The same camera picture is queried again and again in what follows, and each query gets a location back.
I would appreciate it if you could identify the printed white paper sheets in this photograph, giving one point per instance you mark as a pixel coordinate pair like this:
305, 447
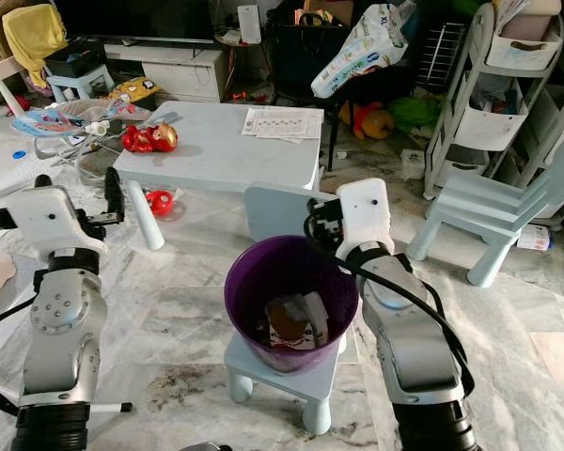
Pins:
282, 122

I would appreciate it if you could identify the small white upright device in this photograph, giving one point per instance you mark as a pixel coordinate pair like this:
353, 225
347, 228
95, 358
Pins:
248, 23

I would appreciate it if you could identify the blue bottle cap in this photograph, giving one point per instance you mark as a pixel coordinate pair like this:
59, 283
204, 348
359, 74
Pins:
19, 153

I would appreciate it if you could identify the yellow red plush toy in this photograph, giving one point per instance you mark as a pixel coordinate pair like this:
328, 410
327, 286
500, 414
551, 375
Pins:
374, 122

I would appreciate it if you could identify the pale blue kids chair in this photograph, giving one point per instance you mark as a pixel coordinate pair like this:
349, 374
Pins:
479, 202
273, 209

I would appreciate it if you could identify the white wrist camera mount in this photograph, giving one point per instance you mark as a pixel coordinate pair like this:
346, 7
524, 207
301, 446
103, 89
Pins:
42, 216
365, 209

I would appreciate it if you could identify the yellow patterned toy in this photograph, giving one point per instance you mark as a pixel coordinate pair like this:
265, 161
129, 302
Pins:
136, 89

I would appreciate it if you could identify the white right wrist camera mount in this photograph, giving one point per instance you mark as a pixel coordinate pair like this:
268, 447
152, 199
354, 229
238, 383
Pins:
365, 209

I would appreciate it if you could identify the black bag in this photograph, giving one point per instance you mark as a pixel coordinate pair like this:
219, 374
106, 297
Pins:
287, 56

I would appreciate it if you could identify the white rolling shelf cart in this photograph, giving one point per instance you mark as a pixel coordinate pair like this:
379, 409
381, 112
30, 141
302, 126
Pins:
489, 122

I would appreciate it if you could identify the red white carton box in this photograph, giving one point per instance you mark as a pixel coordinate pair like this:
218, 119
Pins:
282, 346

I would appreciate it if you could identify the black plastic basket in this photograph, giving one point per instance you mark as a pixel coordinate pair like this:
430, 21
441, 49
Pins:
75, 58

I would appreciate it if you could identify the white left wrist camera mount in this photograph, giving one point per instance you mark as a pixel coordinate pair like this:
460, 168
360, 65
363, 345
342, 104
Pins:
42, 216

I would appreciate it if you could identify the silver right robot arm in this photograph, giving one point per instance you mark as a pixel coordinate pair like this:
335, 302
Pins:
414, 357

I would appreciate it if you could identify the orange brown wrapper scrap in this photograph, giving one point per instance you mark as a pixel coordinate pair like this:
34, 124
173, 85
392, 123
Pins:
284, 319

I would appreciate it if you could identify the white television stand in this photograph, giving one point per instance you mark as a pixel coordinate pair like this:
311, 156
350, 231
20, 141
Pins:
179, 75

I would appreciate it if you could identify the yellow cloth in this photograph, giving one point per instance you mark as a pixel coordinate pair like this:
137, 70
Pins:
33, 38

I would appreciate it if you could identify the small pale blue stool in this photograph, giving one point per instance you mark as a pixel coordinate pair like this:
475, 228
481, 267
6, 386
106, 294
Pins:
80, 85

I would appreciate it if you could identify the colourful baby bouncer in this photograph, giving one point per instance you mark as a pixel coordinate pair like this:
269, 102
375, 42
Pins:
56, 122

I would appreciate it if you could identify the purple plastic rubbish bin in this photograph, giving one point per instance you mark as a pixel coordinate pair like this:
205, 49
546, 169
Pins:
244, 301

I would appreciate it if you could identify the low pale blue stool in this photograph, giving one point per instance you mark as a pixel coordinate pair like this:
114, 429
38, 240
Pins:
273, 385

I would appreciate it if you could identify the black television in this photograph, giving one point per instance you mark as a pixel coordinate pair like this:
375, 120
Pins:
132, 19

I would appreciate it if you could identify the white blue diaper pack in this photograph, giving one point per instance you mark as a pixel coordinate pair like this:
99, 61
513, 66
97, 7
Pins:
357, 56

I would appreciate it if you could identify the green plush toy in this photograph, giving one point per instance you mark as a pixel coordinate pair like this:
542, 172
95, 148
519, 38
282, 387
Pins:
418, 111

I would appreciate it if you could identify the small pale blue kids table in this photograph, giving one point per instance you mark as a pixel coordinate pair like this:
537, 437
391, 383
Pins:
216, 150

